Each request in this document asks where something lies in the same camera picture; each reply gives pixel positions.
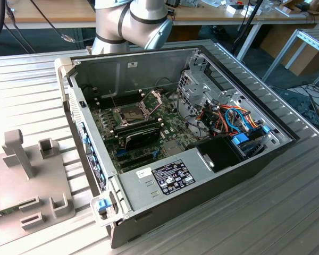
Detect black expansion slot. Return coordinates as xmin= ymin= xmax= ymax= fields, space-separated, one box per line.
xmin=121 ymin=156 xmax=156 ymax=171
xmin=119 ymin=151 xmax=156 ymax=165

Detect black graphics card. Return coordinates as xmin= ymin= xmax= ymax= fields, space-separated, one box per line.
xmin=117 ymin=124 xmax=162 ymax=151

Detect blue disk carrier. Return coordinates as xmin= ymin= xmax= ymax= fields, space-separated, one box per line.
xmin=230 ymin=126 xmax=272 ymax=160

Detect small white box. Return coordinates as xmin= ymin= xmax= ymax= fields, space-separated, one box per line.
xmin=225 ymin=4 xmax=246 ymax=14

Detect thin cable with connector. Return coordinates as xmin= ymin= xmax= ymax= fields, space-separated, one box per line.
xmin=36 ymin=0 xmax=96 ymax=45

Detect blue case latch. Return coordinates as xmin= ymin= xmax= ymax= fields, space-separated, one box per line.
xmin=97 ymin=199 xmax=111 ymax=213

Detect green RAM stick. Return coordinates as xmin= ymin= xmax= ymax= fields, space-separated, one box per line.
xmin=0 ymin=207 xmax=20 ymax=221

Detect CPU socket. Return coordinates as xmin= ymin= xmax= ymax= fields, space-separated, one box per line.
xmin=116 ymin=105 xmax=153 ymax=127

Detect open black PC case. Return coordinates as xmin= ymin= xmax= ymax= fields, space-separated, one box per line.
xmin=54 ymin=39 xmax=301 ymax=249

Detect wooden desk white frame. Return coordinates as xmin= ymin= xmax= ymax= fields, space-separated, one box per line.
xmin=0 ymin=0 xmax=96 ymax=30
xmin=172 ymin=0 xmax=319 ymax=62

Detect grey chipset heat sink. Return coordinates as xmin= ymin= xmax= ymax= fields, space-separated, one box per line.
xmin=161 ymin=140 xmax=184 ymax=156

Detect orange wire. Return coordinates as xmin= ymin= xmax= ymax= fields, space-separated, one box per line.
xmin=217 ymin=105 xmax=259 ymax=128

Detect black plastic shroud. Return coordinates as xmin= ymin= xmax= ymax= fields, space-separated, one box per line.
xmin=184 ymin=134 xmax=247 ymax=174

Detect green motherboard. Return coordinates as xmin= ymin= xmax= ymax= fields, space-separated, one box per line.
xmin=89 ymin=89 xmax=211 ymax=173

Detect metal socket cover frame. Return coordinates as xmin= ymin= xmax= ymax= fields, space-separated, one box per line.
xmin=139 ymin=89 xmax=163 ymax=118

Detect silver metal drive cage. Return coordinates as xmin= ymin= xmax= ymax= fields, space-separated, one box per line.
xmin=177 ymin=49 xmax=245 ymax=120

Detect aluminium profile frame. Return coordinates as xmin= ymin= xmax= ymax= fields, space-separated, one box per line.
xmin=262 ymin=28 xmax=319 ymax=88

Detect thin wire locking lever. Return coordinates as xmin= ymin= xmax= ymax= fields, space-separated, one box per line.
xmin=109 ymin=89 xmax=118 ymax=111

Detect grey parts rack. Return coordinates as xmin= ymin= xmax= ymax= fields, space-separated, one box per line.
xmin=0 ymin=129 xmax=77 ymax=250

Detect black tripod stand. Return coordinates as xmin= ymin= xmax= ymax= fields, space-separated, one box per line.
xmin=231 ymin=0 xmax=264 ymax=54

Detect open cardboard box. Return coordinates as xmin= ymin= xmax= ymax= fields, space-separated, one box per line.
xmin=275 ymin=0 xmax=319 ymax=17

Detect black floor cables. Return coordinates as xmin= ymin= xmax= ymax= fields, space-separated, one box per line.
xmin=273 ymin=84 xmax=319 ymax=129

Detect grey power supply unit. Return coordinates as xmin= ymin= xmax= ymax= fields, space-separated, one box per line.
xmin=116 ymin=147 xmax=219 ymax=213

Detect blue wire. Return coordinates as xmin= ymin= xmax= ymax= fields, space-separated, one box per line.
xmin=224 ymin=107 xmax=252 ymax=133

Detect black RAM stick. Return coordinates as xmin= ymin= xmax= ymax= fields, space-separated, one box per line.
xmin=112 ymin=118 xmax=163 ymax=133
xmin=114 ymin=121 xmax=165 ymax=136

